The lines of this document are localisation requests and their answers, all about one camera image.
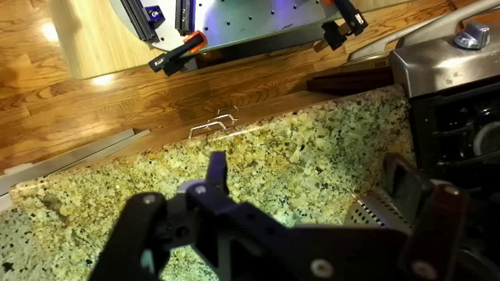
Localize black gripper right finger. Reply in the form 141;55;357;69
385;153;472;281

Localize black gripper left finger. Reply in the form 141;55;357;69
89;150;294;281

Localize perforated steel utensil holder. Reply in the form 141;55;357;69
343;192;419;236

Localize stainless steel stove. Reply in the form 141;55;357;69
389;10;500;281

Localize silver stove knob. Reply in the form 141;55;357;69
454;21;493;52

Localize metal cabinet handle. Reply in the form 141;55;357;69
188;111;239;141

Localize silver oven door handle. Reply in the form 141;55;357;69
347;0;500;63

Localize black rail with blue bracket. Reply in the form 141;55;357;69
119;0;168;47

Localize silver perforated robot mount table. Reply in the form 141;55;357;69
108;0;366;55

